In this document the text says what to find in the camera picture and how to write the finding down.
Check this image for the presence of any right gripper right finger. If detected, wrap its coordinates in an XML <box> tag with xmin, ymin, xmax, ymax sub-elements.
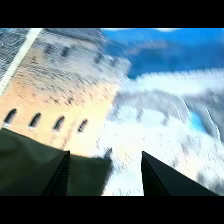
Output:
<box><xmin>140</xmin><ymin>150</ymin><xmax>218</xmax><ymax>197</ymax></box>

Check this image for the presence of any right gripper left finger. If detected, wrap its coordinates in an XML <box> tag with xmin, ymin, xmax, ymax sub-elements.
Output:
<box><xmin>41</xmin><ymin>150</ymin><xmax>71</xmax><ymax>197</ymax></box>

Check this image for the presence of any dark garment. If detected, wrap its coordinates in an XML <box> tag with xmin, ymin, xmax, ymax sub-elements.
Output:
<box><xmin>0</xmin><ymin>127</ymin><xmax>113</xmax><ymax>197</ymax></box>

